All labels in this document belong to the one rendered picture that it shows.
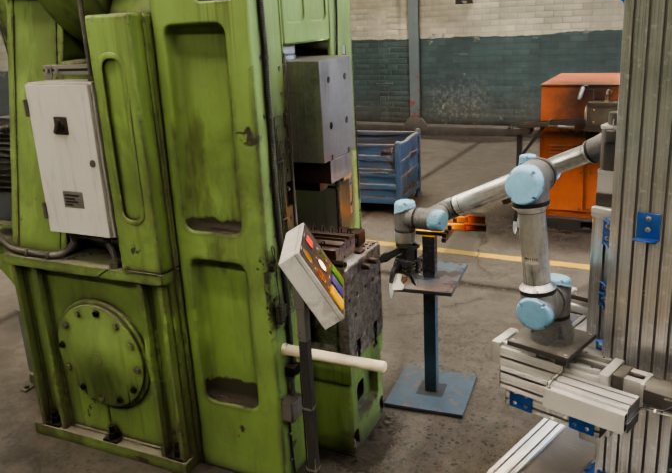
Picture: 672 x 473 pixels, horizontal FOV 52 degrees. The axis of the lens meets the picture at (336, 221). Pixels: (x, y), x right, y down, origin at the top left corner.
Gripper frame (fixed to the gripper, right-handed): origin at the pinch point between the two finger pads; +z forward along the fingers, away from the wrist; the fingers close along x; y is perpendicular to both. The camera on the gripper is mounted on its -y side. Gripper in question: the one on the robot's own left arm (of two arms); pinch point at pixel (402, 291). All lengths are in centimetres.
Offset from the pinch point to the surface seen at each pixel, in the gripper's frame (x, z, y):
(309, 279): -41.0, -17.1, -6.2
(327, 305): -37.4, -7.5, -2.2
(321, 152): 5, -48, -42
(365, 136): 370, 30, -336
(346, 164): 24, -38, -47
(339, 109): 21, -62, -46
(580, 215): 375, 81, -97
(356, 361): -9.3, 30.1, -16.3
